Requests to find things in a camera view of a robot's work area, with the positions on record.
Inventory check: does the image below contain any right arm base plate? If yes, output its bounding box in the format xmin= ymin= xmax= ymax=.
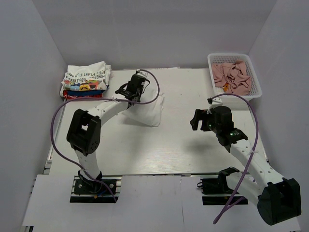
xmin=197 ymin=167 xmax=239 ymax=205

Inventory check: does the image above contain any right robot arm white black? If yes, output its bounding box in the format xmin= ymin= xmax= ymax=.
xmin=190 ymin=95 xmax=302 ymax=225

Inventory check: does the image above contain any cartoon print folded t-shirt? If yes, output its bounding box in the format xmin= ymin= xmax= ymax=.
xmin=62 ymin=80 xmax=108 ymax=91

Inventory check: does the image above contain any blue folded t-shirt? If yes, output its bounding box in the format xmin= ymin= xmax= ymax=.
xmin=66 ymin=90 xmax=104 ymax=96

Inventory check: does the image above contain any red patterned folded t-shirt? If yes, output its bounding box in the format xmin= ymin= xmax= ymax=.
xmin=60 ymin=90 xmax=103 ymax=99

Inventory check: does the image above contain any white perforated plastic basket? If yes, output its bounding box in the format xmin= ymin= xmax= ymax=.
xmin=208 ymin=53 xmax=262 ymax=101

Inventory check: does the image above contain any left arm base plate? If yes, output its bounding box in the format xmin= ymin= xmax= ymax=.
xmin=70 ymin=176 xmax=121 ymax=203

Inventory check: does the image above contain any pink crumpled t-shirt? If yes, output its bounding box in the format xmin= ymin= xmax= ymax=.
xmin=211 ymin=59 xmax=252 ymax=96

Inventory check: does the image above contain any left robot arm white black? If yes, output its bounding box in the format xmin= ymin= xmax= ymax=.
xmin=67 ymin=71 xmax=150 ymax=193

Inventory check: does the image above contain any plain white t-shirt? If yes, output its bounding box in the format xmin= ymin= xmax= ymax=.
xmin=122 ymin=93 xmax=165 ymax=127

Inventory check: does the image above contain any aluminium table edge rail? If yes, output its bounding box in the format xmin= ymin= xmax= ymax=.
xmin=42 ymin=155 xmax=52 ymax=174

